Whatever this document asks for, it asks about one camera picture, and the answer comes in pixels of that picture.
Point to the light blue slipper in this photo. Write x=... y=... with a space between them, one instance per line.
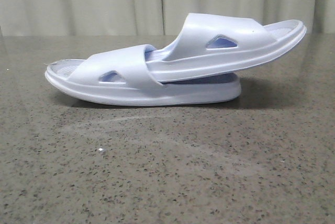
x=121 y=77
x=211 y=44

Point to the grey-white pleated curtain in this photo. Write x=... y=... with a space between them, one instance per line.
x=149 y=17

